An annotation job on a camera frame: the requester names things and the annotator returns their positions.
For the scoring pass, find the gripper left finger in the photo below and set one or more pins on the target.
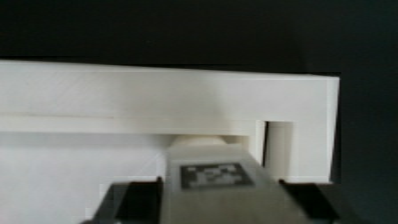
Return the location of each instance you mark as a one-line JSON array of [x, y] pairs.
[[130, 204]]

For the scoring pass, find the white square tabletop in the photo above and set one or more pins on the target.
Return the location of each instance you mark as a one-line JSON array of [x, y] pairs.
[[93, 116]]

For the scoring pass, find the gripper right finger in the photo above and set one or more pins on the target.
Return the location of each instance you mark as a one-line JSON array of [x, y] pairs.
[[322, 202]]

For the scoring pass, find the white table leg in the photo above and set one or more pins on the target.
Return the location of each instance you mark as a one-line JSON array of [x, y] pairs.
[[219, 191]]

